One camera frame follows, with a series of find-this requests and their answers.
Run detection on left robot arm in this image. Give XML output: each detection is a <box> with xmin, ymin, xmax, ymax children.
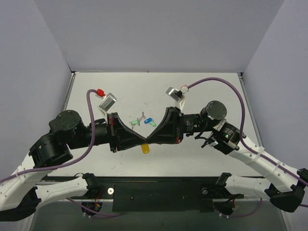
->
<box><xmin>0</xmin><ymin>110</ymin><xmax>146</xmax><ymax>221</ymax></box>

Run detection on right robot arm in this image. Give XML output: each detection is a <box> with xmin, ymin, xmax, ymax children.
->
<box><xmin>146</xmin><ymin>101</ymin><xmax>308</xmax><ymax>212</ymax></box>

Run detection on green key tag right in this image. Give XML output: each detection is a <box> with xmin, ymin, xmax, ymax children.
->
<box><xmin>149</xmin><ymin>121</ymin><xmax>156</xmax><ymax>127</ymax></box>

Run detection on green key tag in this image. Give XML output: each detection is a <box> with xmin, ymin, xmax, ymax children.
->
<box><xmin>149</xmin><ymin>121</ymin><xmax>156</xmax><ymax>127</ymax></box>
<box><xmin>130</xmin><ymin>120</ymin><xmax>140</xmax><ymax>127</ymax></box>

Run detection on green key tag left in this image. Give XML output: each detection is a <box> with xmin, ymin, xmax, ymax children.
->
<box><xmin>130</xmin><ymin>120</ymin><xmax>140</xmax><ymax>127</ymax></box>

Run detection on blue key tag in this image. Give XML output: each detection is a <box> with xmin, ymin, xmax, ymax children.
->
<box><xmin>144</xmin><ymin>118</ymin><xmax>153</xmax><ymax>124</ymax></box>

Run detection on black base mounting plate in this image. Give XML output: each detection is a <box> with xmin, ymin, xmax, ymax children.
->
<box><xmin>48</xmin><ymin>177</ymin><xmax>263</xmax><ymax>214</ymax></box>

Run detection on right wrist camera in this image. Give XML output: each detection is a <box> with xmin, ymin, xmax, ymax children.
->
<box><xmin>166</xmin><ymin>85</ymin><xmax>189</xmax><ymax>110</ymax></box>

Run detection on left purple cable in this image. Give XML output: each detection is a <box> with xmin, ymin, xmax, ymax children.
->
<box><xmin>0</xmin><ymin>89</ymin><xmax>106</xmax><ymax>183</ymax></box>

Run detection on purple cable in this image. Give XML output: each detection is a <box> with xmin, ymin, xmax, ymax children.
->
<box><xmin>0</xmin><ymin>89</ymin><xmax>106</xmax><ymax>183</ymax></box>
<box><xmin>187</xmin><ymin>77</ymin><xmax>308</xmax><ymax>179</ymax></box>

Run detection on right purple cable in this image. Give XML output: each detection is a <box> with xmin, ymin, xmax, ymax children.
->
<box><xmin>187</xmin><ymin>77</ymin><xmax>308</xmax><ymax>179</ymax></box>

